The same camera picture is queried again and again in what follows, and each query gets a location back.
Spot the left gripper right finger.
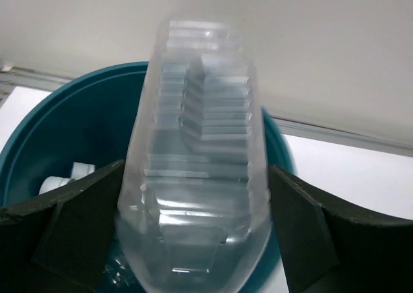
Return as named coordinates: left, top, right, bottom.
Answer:
left=268, top=165, right=412, bottom=292

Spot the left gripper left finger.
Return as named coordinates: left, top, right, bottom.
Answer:
left=1, top=160, right=125, bottom=292

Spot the clear bottle white cap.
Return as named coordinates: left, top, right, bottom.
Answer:
left=38, top=176, right=73, bottom=195

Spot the clear bottle front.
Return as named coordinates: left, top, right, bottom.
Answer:
left=70, top=162, right=96, bottom=180

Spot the large clear square bottle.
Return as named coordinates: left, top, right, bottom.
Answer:
left=116, top=17, right=272, bottom=292

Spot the teal plastic bin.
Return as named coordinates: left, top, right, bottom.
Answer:
left=1, top=63, right=292, bottom=292

